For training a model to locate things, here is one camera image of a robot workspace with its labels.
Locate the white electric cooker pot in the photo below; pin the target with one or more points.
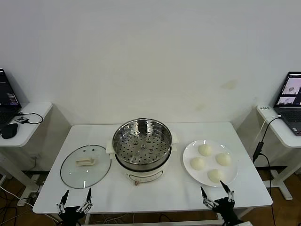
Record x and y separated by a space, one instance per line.
145 175

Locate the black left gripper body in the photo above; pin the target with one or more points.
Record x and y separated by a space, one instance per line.
70 214

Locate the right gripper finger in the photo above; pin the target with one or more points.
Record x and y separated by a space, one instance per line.
230 196
206 197

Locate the small black usb hub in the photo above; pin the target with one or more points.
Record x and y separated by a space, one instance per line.
20 119

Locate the white steamed baozi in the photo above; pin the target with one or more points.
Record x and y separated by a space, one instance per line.
197 163
224 159
205 150
216 175

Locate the perforated steel steamer basket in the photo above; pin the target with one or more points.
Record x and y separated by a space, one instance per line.
131 150

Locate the grey laptop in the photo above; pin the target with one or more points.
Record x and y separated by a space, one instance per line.
291 115

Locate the white round plate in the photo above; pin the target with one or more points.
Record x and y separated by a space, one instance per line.
209 163

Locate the black computer mouse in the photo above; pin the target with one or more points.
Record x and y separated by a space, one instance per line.
9 131

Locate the white label sticker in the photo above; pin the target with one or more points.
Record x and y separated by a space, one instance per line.
264 108

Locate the white wall outlet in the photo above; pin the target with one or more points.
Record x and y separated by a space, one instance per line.
34 157

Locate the white power strip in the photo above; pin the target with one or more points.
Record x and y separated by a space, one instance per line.
23 202

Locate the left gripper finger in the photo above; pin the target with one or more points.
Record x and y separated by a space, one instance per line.
88 200
64 202

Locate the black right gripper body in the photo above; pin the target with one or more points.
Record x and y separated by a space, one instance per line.
227 210

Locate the round glass pot lid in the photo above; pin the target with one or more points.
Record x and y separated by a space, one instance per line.
85 162

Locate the white table frame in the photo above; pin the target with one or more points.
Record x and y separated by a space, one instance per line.
87 220

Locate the black laptop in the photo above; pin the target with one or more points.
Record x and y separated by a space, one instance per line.
7 94

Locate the white side table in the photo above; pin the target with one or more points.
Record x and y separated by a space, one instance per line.
282 139
35 110

